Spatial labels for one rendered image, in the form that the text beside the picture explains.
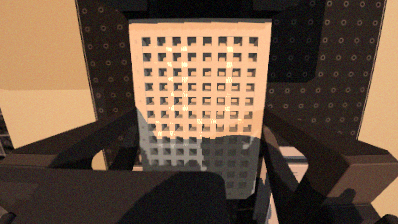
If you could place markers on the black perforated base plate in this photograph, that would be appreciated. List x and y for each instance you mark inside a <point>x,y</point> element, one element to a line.
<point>321,62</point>

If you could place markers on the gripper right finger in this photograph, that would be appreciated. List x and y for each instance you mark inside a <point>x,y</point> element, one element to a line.
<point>341,169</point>

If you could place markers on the white well plate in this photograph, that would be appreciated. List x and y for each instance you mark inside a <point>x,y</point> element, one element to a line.
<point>196,77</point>

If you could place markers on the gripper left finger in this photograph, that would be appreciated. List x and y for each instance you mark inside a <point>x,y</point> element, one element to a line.
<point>75,148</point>

